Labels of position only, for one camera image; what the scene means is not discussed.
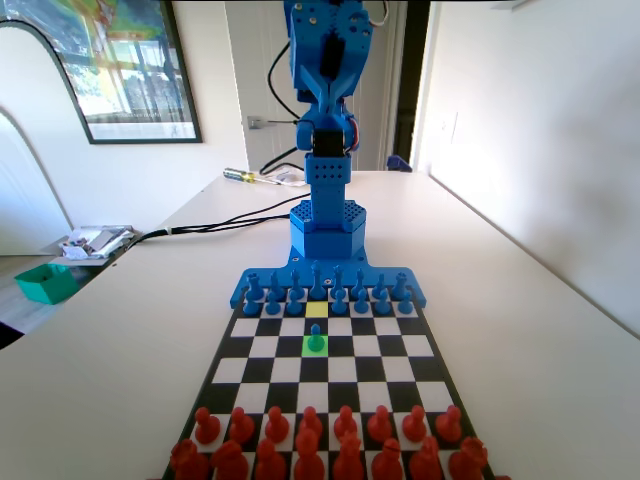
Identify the blue chess king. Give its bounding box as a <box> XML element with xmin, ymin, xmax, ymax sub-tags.
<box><xmin>309</xmin><ymin>260</ymin><xmax>324</xmax><ymax>302</ymax></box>

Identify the row of blue chess pieces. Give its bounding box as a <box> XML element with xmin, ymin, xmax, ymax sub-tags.
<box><xmin>228</xmin><ymin>244</ymin><xmax>430</xmax><ymax>309</ymax></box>

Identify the red chess pawn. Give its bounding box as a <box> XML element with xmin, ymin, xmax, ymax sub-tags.
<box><xmin>228</xmin><ymin>407</ymin><xmax>256</xmax><ymax>446</ymax></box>
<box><xmin>367</xmin><ymin>405</ymin><xmax>394</xmax><ymax>444</ymax></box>
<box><xmin>193</xmin><ymin>407</ymin><xmax>221</xmax><ymax>446</ymax></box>
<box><xmin>434</xmin><ymin>405</ymin><xmax>464</xmax><ymax>445</ymax></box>
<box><xmin>402</xmin><ymin>405</ymin><xmax>429</xmax><ymax>444</ymax></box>
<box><xmin>298</xmin><ymin>407</ymin><xmax>325</xmax><ymax>444</ymax></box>
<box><xmin>263</xmin><ymin>405</ymin><xmax>290</xmax><ymax>445</ymax></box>
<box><xmin>333</xmin><ymin>405</ymin><xmax>359</xmax><ymax>444</ymax></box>

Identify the red chess king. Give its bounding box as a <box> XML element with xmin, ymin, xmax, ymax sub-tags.
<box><xmin>293</xmin><ymin>428</ymin><xmax>326</xmax><ymax>480</ymax></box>

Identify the red chess queen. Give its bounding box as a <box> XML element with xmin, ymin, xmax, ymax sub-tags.
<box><xmin>332</xmin><ymin>432</ymin><xmax>366</xmax><ymax>480</ymax></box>

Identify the red chess bishop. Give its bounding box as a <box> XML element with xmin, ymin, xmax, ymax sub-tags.
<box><xmin>370</xmin><ymin>438</ymin><xmax>405</xmax><ymax>480</ymax></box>
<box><xmin>254</xmin><ymin>438</ymin><xmax>288</xmax><ymax>480</ymax></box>

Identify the red chess knight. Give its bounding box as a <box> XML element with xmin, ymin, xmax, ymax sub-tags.
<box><xmin>408</xmin><ymin>436</ymin><xmax>445</xmax><ymax>480</ymax></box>
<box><xmin>209</xmin><ymin>439</ymin><xmax>250</xmax><ymax>480</ymax></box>

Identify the red chess rook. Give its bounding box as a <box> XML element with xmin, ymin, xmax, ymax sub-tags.
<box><xmin>168</xmin><ymin>439</ymin><xmax>210</xmax><ymax>480</ymax></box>
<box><xmin>448</xmin><ymin>437</ymin><xmax>490</xmax><ymax>480</ymax></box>

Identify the white door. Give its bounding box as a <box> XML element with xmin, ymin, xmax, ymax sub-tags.
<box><xmin>224</xmin><ymin>0</ymin><xmax>409</xmax><ymax>172</ymax></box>

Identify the black framed poster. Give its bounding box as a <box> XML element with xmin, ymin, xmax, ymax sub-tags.
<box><xmin>0</xmin><ymin>0</ymin><xmax>203</xmax><ymax>145</ymax></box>

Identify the pile of papers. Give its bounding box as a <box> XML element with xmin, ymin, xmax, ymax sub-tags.
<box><xmin>57</xmin><ymin>225</ymin><xmax>136</xmax><ymax>261</ymax></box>

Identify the black and white chessboard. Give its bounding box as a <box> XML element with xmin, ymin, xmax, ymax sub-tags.
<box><xmin>160</xmin><ymin>294</ymin><xmax>496</xmax><ymax>480</ymax></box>

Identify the green plastic box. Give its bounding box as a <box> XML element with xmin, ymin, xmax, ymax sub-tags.
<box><xmin>13</xmin><ymin>263</ymin><xmax>79</xmax><ymax>305</ymax></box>

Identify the metal door handle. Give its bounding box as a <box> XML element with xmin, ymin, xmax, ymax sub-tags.
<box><xmin>247</xmin><ymin>115</ymin><xmax>301</xmax><ymax>130</ymax></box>

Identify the yellow handled screwdriver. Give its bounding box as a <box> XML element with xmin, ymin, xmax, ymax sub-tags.
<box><xmin>222</xmin><ymin>167</ymin><xmax>281</xmax><ymax>185</ymax></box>

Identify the black table cable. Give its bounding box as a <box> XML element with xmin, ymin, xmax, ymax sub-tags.
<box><xmin>132</xmin><ymin>195</ymin><xmax>314</xmax><ymax>246</ymax></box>
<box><xmin>132</xmin><ymin>212</ymin><xmax>296</xmax><ymax>246</ymax></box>

